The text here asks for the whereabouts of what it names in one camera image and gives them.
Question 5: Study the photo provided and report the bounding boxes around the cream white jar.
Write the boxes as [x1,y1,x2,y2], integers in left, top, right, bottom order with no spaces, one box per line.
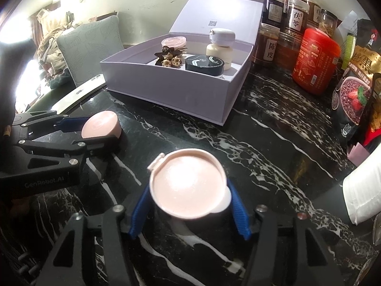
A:
[206,43,233,70]

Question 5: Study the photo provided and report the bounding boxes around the white smartphone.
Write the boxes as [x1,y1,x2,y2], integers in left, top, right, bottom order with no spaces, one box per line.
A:
[51,74,106,114]

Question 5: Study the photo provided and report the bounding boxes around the white tissue pack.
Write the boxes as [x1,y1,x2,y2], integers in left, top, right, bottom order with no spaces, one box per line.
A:
[342,163,380,225]

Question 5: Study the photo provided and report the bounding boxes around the black grain snack bag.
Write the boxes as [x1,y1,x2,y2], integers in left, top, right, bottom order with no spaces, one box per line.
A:
[331,45,380,147]

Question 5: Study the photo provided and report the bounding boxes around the light green leaf cushion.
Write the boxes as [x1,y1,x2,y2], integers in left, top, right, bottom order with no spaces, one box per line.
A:
[56,15,123,87]

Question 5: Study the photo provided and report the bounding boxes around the red tin canister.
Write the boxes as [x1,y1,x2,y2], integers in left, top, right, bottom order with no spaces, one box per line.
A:
[292,28,341,95]

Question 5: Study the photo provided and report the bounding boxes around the dark jar white label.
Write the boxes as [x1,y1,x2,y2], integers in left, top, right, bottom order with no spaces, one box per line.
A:
[261,0,285,28]

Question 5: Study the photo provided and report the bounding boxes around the clear pink blush compact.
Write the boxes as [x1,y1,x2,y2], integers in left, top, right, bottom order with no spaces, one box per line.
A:
[161,36,187,49]

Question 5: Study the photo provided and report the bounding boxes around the white lavender dome case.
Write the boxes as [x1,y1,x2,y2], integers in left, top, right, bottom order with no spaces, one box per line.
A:
[209,28,236,47]

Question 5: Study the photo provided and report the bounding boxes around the jar with fuling label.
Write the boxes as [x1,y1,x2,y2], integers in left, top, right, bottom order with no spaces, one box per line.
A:
[285,0,309,37]

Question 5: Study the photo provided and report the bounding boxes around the green tube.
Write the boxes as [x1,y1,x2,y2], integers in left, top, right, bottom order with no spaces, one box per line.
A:
[342,33,356,70]

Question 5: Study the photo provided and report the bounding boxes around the pink round compact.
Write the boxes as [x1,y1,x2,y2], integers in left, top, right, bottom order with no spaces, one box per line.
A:
[81,110,122,139]

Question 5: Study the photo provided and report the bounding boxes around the jar with dried roots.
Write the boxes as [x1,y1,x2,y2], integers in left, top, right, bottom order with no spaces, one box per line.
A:
[318,8,338,38]

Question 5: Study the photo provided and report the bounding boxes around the amber plastic jar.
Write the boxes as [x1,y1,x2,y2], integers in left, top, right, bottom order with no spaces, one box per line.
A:
[273,32,301,74]

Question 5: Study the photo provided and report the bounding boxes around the lavender gift box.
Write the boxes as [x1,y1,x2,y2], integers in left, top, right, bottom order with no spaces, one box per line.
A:
[101,0,263,125]

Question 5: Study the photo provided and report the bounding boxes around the jar with chenpi label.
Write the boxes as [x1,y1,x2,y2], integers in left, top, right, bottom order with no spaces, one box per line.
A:
[252,23,280,65]

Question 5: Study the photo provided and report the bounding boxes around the brown bear hair claw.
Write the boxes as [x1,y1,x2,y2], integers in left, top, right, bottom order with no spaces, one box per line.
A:
[154,52,183,68]

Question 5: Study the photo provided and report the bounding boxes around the pink white puff case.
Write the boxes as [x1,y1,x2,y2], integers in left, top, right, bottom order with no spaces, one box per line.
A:
[147,148,232,220]

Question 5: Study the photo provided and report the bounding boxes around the black round powder jar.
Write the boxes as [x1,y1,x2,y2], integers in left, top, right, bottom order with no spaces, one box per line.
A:
[185,55,225,76]

